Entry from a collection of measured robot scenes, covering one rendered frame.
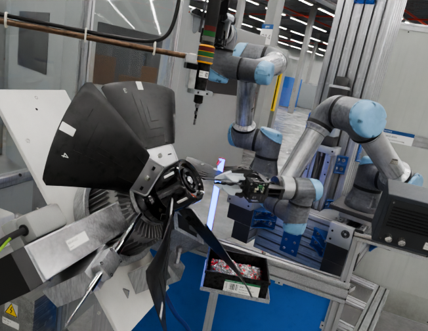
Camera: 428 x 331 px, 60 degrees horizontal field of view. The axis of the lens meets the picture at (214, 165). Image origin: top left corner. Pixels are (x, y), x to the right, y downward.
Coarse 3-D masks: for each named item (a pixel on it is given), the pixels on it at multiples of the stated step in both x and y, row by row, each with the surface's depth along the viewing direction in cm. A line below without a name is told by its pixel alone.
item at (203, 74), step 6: (198, 66) 97; (204, 66) 96; (210, 66) 98; (198, 72) 97; (204, 72) 97; (198, 78) 97; (204, 78) 97; (198, 84) 98; (204, 84) 98; (204, 90) 99; (198, 96) 99; (198, 102) 99
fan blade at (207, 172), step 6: (192, 162) 126; (198, 162) 128; (198, 168) 121; (204, 168) 123; (210, 168) 126; (204, 174) 113; (210, 174) 116; (216, 174) 119; (210, 180) 109; (216, 180) 111; (222, 180) 115; (228, 180) 120
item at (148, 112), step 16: (112, 96) 103; (128, 96) 105; (144, 96) 107; (160, 96) 110; (128, 112) 102; (144, 112) 104; (160, 112) 106; (144, 128) 102; (160, 128) 103; (144, 144) 99; (160, 144) 100
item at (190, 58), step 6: (186, 54) 94; (186, 60) 95; (192, 60) 95; (186, 66) 95; (192, 66) 95; (192, 72) 96; (186, 78) 99; (192, 78) 97; (186, 84) 98; (192, 84) 97; (192, 90) 97; (198, 90) 96; (210, 96) 98
